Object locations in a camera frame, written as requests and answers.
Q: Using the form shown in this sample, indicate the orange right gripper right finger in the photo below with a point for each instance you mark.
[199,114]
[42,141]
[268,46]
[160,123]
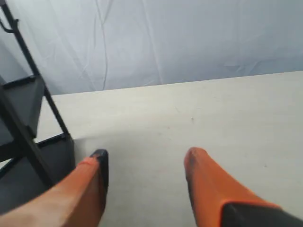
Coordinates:
[219,200]

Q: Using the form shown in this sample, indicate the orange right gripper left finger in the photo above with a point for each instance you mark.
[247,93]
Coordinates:
[79,200]

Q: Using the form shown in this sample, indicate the black metal shelf rack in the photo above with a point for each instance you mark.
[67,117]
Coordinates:
[30,168]

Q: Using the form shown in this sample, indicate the black metal hook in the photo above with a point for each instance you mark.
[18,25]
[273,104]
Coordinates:
[13,26]

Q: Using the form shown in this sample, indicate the white backdrop cloth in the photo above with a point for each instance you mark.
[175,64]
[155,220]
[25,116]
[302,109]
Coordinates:
[93,45]

